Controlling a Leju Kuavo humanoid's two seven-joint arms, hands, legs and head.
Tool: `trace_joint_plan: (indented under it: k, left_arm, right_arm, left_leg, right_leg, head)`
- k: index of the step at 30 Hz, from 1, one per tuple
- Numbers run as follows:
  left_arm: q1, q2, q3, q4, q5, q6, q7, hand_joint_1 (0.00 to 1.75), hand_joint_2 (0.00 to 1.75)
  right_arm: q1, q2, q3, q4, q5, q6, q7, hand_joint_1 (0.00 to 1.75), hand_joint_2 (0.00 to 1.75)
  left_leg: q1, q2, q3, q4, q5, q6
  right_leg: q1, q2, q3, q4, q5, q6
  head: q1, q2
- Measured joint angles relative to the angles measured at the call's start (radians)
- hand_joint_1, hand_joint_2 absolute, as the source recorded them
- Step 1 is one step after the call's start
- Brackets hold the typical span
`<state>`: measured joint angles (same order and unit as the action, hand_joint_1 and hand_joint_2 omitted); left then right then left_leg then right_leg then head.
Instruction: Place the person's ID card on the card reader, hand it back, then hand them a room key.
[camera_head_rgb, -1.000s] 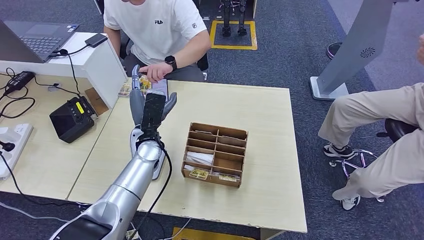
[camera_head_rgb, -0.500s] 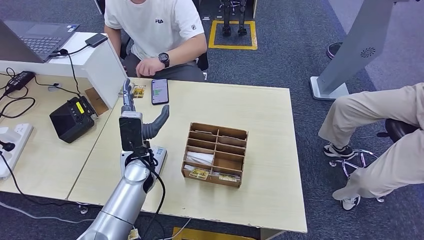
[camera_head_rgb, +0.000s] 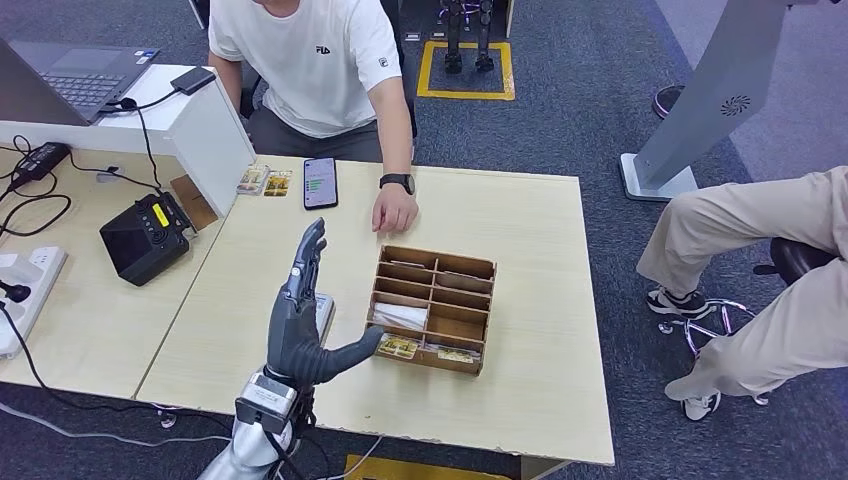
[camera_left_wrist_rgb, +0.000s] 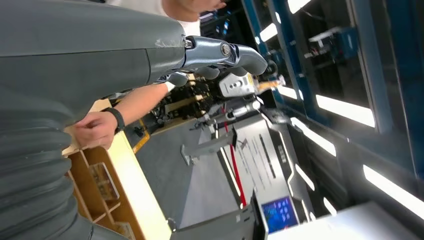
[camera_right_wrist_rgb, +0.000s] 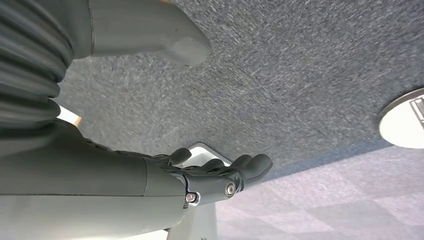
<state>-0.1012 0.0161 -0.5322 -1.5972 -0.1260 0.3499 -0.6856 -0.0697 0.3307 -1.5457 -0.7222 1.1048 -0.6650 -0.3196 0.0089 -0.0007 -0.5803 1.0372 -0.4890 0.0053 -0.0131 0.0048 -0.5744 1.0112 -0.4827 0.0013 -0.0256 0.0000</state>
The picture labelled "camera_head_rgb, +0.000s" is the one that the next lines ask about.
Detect dark shoe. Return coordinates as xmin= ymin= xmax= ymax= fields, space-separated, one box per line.
xmin=652 ymin=83 xmax=688 ymax=121

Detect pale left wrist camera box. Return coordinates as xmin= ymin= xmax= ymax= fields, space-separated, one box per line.
xmin=234 ymin=372 xmax=299 ymax=437

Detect dark grey laptop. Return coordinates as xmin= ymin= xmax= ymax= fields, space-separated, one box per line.
xmin=0 ymin=38 xmax=160 ymax=127

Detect grey card reader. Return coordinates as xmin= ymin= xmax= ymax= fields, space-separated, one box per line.
xmin=313 ymin=292 xmax=337 ymax=347

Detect small black box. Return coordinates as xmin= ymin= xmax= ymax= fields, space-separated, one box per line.
xmin=170 ymin=66 xmax=218 ymax=96

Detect black looped cable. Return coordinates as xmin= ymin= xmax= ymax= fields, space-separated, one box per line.
xmin=0 ymin=134 xmax=73 ymax=238

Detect short white cable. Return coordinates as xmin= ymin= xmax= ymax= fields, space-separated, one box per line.
xmin=317 ymin=433 xmax=384 ymax=480

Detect black desktop terminal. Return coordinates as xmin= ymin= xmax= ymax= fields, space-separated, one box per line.
xmin=98 ymin=191 xmax=199 ymax=287

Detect yellow floor tape square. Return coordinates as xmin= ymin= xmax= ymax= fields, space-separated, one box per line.
xmin=417 ymin=40 xmax=517 ymax=102

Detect person's left hand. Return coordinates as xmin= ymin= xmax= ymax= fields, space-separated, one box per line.
xmin=370 ymin=185 xmax=420 ymax=234

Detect brown cardboard piece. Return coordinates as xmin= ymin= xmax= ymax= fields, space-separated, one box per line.
xmin=169 ymin=173 xmax=220 ymax=232

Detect white desk partition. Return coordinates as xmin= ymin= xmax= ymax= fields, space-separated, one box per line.
xmin=0 ymin=62 xmax=258 ymax=220

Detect black smartphone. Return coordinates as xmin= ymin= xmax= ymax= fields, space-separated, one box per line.
xmin=303 ymin=156 xmax=340 ymax=211

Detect black robot legs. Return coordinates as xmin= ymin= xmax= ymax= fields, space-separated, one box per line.
xmin=438 ymin=0 xmax=498 ymax=75

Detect black wristwatch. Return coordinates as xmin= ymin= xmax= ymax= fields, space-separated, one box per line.
xmin=378 ymin=172 xmax=417 ymax=197

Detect thin black cable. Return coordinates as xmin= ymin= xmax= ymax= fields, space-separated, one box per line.
xmin=66 ymin=153 xmax=160 ymax=195

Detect black stool chrome base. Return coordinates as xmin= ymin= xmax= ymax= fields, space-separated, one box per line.
xmin=657 ymin=237 xmax=837 ymax=407

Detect brown wooden organizer box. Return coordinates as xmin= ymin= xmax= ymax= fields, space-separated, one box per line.
xmin=361 ymin=244 xmax=498 ymax=378

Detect stack of picture cards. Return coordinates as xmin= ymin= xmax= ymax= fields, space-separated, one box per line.
xmin=236 ymin=164 xmax=272 ymax=197

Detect yellow board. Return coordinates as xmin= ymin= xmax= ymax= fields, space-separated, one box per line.
xmin=343 ymin=454 xmax=515 ymax=480

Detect black cable with connector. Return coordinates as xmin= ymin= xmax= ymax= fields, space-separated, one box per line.
xmin=99 ymin=87 xmax=179 ymax=195

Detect white floor cable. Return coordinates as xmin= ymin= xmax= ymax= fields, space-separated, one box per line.
xmin=0 ymin=402 xmax=233 ymax=444

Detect black power adapter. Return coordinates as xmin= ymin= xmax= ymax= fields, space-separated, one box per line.
xmin=9 ymin=141 xmax=72 ymax=186

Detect white card stack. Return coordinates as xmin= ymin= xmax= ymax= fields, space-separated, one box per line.
xmin=372 ymin=302 xmax=429 ymax=333

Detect grey kiosk stand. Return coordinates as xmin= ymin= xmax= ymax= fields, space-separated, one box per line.
xmin=619 ymin=0 xmax=843 ymax=203

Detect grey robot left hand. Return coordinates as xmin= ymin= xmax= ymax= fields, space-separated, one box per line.
xmin=264 ymin=217 xmax=387 ymax=391

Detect person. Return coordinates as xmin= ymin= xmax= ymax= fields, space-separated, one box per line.
xmin=635 ymin=165 xmax=848 ymax=423
xmin=207 ymin=0 xmax=420 ymax=234

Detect yellow picture ID card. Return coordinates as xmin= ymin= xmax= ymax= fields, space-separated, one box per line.
xmin=263 ymin=170 xmax=294 ymax=199

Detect white power strip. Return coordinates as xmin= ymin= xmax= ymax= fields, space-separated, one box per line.
xmin=0 ymin=245 xmax=68 ymax=362

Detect long black cable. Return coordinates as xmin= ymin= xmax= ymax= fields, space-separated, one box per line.
xmin=0 ymin=301 xmax=233 ymax=432

